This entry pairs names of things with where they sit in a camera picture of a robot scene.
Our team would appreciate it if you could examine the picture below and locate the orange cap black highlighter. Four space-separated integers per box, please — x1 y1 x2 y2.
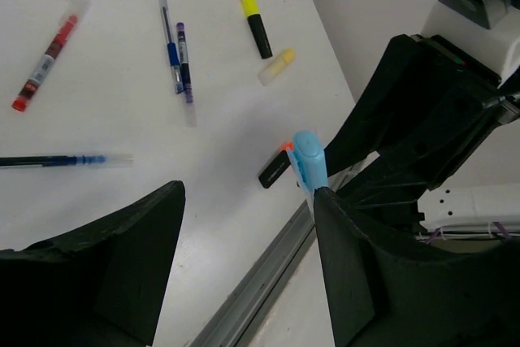
258 141 293 189

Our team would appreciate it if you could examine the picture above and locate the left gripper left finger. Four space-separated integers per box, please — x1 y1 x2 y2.
1 180 186 346

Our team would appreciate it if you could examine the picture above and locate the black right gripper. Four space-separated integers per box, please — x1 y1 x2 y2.
325 34 519 221

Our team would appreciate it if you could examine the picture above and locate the yellow cap black highlighter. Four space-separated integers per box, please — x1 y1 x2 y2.
240 0 273 59

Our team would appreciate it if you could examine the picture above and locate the dark blue gel pen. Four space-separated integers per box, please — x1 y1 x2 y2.
1 154 133 168

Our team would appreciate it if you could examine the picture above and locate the red gel pen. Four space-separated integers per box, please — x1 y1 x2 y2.
11 0 90 112

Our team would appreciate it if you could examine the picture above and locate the pale yellow highlighter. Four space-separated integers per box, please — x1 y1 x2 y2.
258 48 296 86

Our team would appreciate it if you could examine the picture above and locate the aluminium rail frame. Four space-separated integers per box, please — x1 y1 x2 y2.
190 159 366 347

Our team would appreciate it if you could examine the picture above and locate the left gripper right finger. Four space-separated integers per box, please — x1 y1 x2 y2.
314 188 519 346

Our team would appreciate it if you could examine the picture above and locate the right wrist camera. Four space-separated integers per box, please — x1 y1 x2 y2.
422 0 519 80

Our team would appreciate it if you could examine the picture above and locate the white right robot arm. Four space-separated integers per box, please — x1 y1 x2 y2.
325 35 519 235

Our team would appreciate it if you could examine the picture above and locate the blue grip ballpoint pen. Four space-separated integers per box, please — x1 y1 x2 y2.
158 0 184 94

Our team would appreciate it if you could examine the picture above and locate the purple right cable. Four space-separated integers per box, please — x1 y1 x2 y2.
428 220 517 245

